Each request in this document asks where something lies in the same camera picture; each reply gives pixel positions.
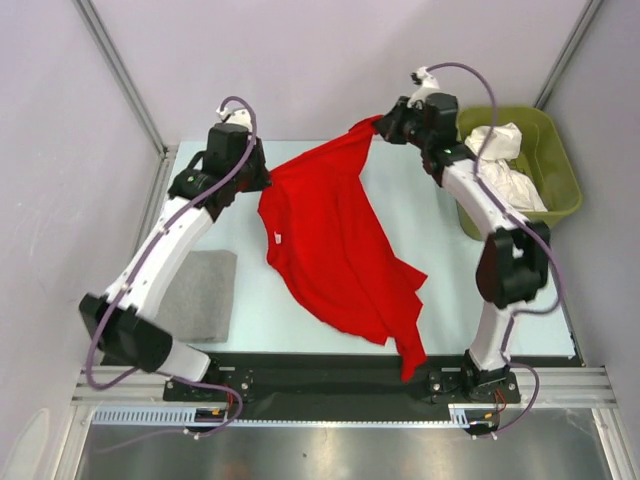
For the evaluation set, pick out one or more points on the red t shirt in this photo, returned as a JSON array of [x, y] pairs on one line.
[[327, 244]]

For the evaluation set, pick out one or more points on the white slotted cable duct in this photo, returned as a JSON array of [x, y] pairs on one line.
[[193, 417]]

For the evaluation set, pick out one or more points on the white crumpled t shirt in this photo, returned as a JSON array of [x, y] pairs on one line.
[[497, 165]]

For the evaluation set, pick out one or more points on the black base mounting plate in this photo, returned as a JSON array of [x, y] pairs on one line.
[[393, 406]]

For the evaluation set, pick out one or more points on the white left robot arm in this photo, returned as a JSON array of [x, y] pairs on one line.
[[121, 320]]

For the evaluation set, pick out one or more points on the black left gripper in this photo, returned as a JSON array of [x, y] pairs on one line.
[[261, 180]]

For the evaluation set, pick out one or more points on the green plastic bin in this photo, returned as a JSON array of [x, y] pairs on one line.
[[543, 158]]

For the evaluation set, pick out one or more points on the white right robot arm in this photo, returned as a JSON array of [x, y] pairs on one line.
[[513, 265]]

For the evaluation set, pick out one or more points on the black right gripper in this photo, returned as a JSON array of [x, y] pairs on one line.
[[391, 125]]

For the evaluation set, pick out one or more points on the folded grey t shirt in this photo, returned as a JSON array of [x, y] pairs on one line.
[[198, 303]]

